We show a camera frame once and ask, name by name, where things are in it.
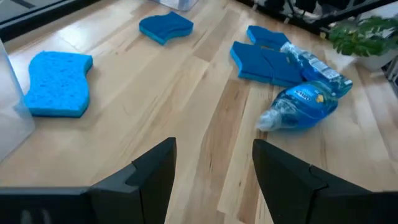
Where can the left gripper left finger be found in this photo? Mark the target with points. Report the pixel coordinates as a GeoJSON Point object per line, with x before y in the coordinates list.
{"type": "Point", "coordinates": [146, 193]}

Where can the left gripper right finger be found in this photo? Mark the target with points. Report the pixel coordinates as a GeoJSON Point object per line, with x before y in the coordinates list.
{"type": "Point", "coordinates": [289, 193]}

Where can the blue dish soap bottle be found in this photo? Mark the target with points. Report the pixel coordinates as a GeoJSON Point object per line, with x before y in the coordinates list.
{"type": "Point", "coordinates": [320, 70]}
{"type": "Point", "coordinates": [298, 107]}

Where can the light blue sponge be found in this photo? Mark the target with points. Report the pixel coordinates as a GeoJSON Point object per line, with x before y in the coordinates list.
{"type": "Point", "coordinates": [57, 84]}

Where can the tall clear plastic bin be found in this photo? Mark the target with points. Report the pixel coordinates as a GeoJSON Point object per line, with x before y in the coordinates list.
{"type": "Point", "coordinates": [12, 124]}

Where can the green potted plant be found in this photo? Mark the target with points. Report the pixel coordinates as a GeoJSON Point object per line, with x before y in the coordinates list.
{"type": "Point", "coordinates": [363, 37]}

